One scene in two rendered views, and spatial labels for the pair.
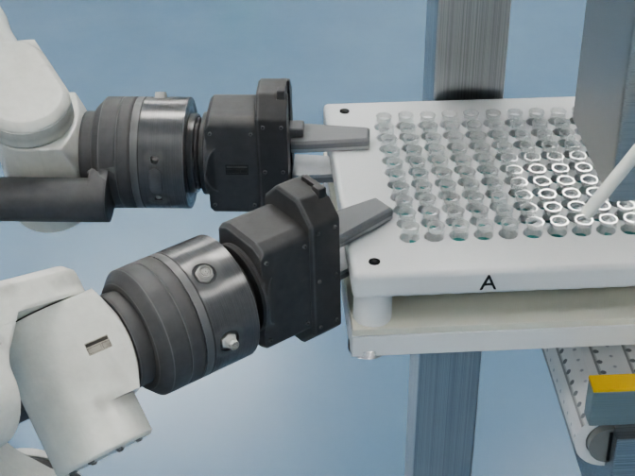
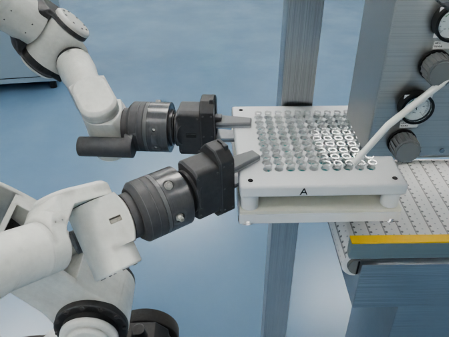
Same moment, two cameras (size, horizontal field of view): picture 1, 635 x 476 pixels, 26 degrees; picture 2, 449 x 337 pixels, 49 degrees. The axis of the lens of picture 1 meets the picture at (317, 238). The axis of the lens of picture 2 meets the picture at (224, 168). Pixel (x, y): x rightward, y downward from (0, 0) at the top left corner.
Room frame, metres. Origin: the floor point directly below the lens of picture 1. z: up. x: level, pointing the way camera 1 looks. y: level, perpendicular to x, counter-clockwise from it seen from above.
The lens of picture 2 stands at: (0.20, -0.02, 1.37)
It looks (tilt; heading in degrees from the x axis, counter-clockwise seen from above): 35 degrees down; 2
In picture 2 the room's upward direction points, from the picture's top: straight up
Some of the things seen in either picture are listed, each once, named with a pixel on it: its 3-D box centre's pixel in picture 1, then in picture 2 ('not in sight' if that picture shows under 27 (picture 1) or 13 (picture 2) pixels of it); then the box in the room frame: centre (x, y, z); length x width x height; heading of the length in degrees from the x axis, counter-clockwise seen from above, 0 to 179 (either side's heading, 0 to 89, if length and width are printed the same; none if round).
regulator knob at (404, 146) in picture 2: not in sight; (405, 142); (0.69, -0.22, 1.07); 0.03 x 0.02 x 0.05; 93
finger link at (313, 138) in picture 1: (329, 133); (233, 120); (0.93, -0.01, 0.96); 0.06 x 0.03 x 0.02; 87
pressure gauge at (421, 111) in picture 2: not in sight; (415, 107); (0.69, -0.22, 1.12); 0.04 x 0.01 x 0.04; 93
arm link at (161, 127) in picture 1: (215, 151); (182, 126); (0.94, 0.08, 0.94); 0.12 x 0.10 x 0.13; 87
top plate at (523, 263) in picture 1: (498, 185); (309, 145); (0.89, -0.14, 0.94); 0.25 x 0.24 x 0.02; 5
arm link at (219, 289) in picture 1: (248, 286); (191, 190); (0.76, 0.05, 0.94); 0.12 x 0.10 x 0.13; 127
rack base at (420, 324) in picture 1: (492, 239); (306, 169); (0.88, -0.14, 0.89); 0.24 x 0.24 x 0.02; 5
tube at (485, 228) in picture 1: (481, 266); (300, 183); (0.80, -0.12, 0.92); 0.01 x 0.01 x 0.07
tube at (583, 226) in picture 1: (577, 263); (345, 182); (0.81, -0.19, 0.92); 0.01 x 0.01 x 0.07
